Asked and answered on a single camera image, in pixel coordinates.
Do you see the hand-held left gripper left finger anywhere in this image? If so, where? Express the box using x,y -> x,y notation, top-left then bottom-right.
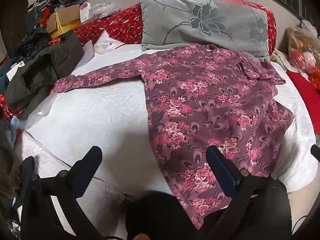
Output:
19,145 -> 103,240

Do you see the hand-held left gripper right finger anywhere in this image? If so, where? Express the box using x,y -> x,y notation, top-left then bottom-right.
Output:
206,145 -> 292,240

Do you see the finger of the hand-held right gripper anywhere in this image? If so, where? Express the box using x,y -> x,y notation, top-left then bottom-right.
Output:
310,144 -> 320,160

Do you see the pink floral garment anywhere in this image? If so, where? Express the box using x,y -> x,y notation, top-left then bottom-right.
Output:
52,44 -> 295,230

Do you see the white quilted bed cover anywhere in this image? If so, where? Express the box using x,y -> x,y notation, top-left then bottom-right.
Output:
21,42 -> 319,238

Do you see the plain red cloth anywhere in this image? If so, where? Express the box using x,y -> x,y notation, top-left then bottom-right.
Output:
286,70 -> 320,127

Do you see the person's black clothing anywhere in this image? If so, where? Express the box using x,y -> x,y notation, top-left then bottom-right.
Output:
126,190 -> 227,240

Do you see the grey-brown cloth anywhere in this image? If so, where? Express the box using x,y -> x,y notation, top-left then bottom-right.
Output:
0,119 -> 24,207

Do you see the light blue cloth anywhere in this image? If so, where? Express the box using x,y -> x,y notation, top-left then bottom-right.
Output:
9,116 -> 27,145

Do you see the plush toy in plastic bag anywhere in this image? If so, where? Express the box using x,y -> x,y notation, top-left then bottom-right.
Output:
286,20 -> 320,90

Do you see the red patterned cloth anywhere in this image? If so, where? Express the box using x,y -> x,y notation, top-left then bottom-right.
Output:
0,94 -> 16,120

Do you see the dark green jacket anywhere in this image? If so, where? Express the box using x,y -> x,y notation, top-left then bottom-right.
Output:
5,33 -> 84,119

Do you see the white paper sheet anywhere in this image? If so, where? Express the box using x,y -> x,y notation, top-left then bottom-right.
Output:
75,41 -> 95,69

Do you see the clear plastic packet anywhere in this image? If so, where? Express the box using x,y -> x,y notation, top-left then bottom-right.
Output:
94,29 -> 125,54

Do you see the yellow box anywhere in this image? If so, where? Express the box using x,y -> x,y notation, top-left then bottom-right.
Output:
49,12 -> 82,40

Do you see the red floral bedding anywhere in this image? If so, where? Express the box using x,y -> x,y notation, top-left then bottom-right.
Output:
74,0 -> 277,55

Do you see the grey flower print pillow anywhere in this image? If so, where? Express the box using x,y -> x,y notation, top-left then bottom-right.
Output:
139,0 -> 271,62

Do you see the brown cardboard box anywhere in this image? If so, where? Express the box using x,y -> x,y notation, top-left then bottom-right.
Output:
45,4 -> 82,33

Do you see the pink and white package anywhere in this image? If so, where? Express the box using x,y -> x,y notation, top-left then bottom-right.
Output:
79,2 -> 91,22

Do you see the white plastic bag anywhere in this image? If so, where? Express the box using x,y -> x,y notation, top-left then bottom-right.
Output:
89,2 -> 121,18

